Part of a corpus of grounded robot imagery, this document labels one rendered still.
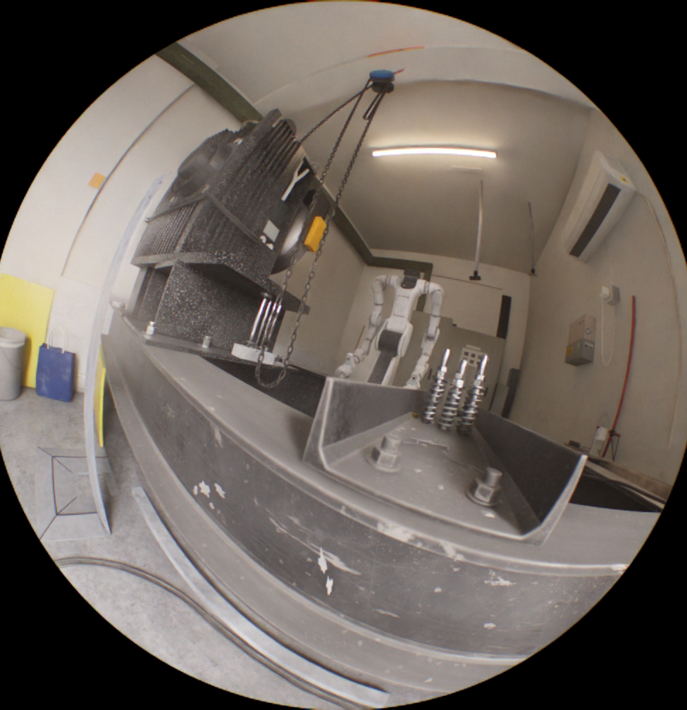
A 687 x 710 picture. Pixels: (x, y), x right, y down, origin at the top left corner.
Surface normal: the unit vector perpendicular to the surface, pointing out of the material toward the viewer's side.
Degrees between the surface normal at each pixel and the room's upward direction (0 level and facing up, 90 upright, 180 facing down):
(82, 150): 90
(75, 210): 90
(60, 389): 91
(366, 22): 180
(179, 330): 90
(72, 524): 10
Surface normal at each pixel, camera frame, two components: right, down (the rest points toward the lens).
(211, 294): 0.85, 0.25
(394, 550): -0.43, -0.16
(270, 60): -0.29, 0.96
